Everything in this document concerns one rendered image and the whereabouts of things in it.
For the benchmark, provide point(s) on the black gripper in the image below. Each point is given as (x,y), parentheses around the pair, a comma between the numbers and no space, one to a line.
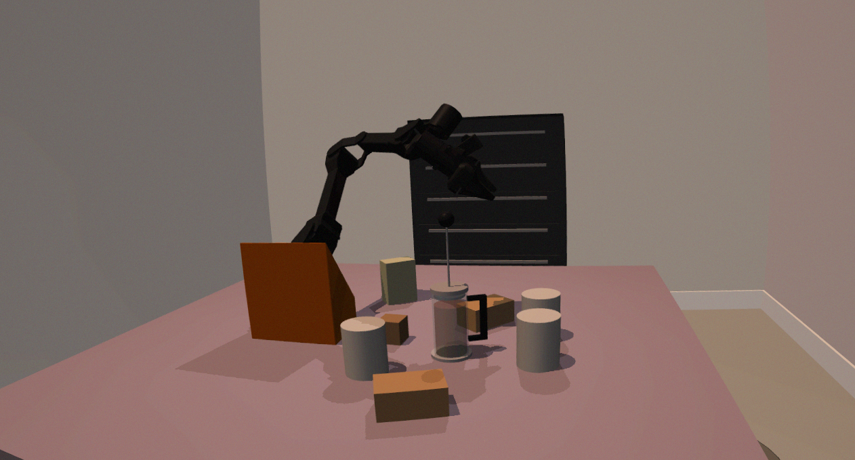
(469,177)

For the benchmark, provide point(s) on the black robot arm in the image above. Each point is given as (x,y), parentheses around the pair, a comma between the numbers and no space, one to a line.
(405,142)

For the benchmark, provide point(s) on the glass french press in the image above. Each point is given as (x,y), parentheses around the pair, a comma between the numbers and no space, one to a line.
(450,313)

